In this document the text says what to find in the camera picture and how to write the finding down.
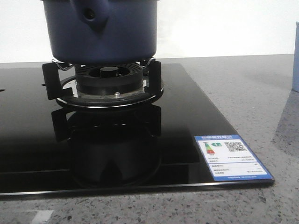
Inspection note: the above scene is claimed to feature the light blue ribbed cup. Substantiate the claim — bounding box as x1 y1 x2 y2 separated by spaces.
292 21 299 92

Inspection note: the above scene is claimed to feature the black glass gas cooktop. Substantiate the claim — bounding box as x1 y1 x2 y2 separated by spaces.
0 64 274 200

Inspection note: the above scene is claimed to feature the black pot support grate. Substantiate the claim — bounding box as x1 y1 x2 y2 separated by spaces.
42 58 164 110

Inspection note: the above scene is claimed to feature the black gas burner head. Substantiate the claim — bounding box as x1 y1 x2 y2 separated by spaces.
75 63 143 95

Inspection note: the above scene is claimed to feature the dark blue cooking pot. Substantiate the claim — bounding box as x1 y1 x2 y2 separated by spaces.
43 0 157 65

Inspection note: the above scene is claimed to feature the blue energy label sticker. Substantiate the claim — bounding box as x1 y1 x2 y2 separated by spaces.
195 134 272 181

